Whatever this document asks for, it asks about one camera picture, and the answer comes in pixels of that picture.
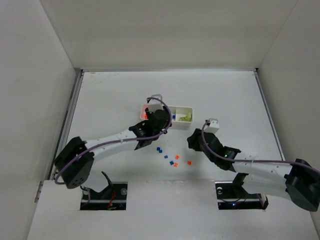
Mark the green 2x2 lego brick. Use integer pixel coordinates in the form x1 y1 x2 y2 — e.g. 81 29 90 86
179 116 189 122

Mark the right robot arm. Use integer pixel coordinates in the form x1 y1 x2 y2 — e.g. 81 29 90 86
187 128 320 212

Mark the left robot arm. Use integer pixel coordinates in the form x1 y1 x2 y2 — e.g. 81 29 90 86
54 109 172 192

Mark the white three-compartment tray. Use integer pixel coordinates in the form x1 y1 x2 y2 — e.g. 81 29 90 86
139 103 194 131

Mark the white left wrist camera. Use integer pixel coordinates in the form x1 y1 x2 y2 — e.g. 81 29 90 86
147 94 163 113

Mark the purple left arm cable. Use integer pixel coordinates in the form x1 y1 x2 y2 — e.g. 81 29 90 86
54 96 173 185

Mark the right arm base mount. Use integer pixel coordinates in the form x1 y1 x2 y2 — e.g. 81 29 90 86
215 173 269 210

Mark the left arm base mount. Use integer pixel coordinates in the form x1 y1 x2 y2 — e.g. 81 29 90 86
80 171 128 211

